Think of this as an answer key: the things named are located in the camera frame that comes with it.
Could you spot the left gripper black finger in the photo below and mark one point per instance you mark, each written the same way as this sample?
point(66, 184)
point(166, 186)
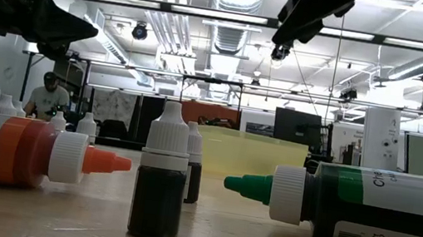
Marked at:
point(65, 25)

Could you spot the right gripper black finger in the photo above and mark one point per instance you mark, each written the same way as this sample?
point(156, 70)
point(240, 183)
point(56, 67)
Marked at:
point(301, 27)

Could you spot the large orange food colouring bottle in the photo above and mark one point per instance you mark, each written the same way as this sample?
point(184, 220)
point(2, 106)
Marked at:
point(1, 150)

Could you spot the large green food colouring bottle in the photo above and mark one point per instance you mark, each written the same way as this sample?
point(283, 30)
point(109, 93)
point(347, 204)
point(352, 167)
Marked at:
point(389, 221)

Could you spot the person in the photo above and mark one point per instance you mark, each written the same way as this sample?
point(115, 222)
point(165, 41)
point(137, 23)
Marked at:
point(49, 96)

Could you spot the grey marbled panel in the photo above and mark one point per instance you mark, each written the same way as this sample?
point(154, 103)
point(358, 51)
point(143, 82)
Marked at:
point(112, 106)

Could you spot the small orange dropper bottle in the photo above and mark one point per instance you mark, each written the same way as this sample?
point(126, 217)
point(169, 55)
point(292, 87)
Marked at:
point(58, 121)

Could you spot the black computer monitor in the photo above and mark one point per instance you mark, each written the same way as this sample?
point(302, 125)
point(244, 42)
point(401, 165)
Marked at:
point(297, 127)

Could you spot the black office chair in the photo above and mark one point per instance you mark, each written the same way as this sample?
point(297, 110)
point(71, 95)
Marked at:
point(113, 129)

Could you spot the white pillar with sockets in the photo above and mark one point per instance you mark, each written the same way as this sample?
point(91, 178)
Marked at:
point(381, 135)

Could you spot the yellow translucent plastic bin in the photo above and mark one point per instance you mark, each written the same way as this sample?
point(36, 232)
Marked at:
point(256, 154)

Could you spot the silver ventilation duct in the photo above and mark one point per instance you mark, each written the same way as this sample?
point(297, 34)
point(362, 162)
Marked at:
point(230, 33)

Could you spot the black aluminium rig frame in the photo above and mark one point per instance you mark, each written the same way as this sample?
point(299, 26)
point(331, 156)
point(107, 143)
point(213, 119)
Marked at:
point(165, 7)

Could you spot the black distant rig frame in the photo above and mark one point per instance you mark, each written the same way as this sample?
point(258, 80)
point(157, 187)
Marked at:
point(213, 80)

